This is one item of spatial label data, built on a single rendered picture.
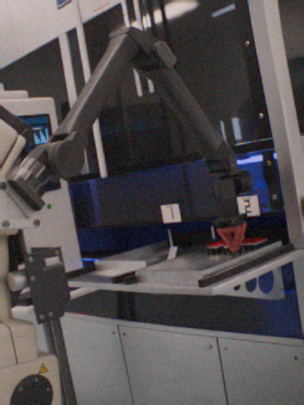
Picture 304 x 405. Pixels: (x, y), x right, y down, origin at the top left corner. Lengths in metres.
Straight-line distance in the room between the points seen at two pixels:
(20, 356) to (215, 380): 0.95
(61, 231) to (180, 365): 0.71
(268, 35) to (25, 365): 1.09
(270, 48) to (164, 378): 1.31
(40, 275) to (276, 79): 0.86
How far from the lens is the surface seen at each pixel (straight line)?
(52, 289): 1.32
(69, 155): 1.20
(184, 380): 2.21
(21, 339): 1.31
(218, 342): 2.01
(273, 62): 1.67
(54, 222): 2.30
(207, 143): 1.54
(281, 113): 1.66
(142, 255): 2.08
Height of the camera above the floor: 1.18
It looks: 3 degrees down
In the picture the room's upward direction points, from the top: 10 degrees counter-clockwise
